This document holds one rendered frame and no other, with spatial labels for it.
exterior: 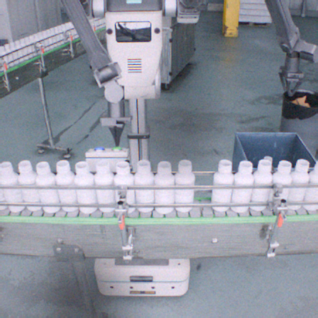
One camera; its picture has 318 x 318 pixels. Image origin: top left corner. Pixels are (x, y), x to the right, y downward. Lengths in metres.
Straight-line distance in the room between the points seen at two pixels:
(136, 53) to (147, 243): 0.76
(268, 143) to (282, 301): 0.96
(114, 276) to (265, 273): 0.95
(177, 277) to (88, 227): 0.89
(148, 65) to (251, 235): 0.79
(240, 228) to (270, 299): 1.10
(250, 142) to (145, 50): 0.67
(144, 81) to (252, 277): 1.37
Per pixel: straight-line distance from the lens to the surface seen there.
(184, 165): 0.98
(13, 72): 2.73
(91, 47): 1.05
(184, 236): 1.06
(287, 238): 1.15
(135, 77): 1.43
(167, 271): 1.84
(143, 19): 1.37
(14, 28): 6.86
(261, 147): 1.69
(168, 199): 0.99
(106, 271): 1.86
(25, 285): 2.24
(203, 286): 2.10
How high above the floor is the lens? 1.69
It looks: 33 degrees down
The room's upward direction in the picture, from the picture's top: straight up
